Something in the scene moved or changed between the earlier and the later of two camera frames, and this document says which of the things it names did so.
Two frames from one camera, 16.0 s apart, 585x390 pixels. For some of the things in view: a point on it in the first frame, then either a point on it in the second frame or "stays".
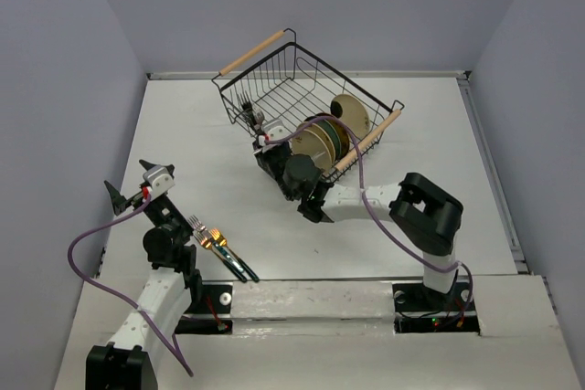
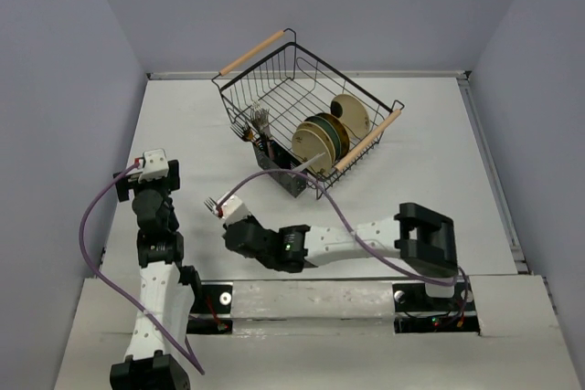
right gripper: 264,154 -> 252,220
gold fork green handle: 222,241 -> 247,134
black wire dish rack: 281,90 stays
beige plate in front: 305,143 stays
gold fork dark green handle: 204,240 -> 212,205
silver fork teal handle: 204,231 -> 260,121
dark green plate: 330,130 stays
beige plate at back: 355,114 stays
